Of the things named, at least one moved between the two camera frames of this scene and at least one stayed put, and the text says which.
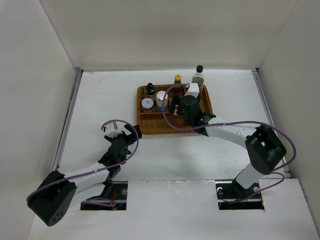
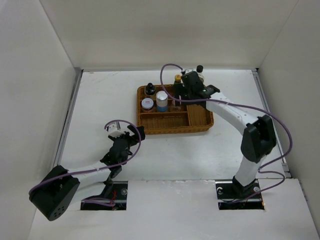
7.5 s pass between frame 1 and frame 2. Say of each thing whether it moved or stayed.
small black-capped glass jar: stayed
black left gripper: stayed
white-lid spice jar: stayed
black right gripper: moved
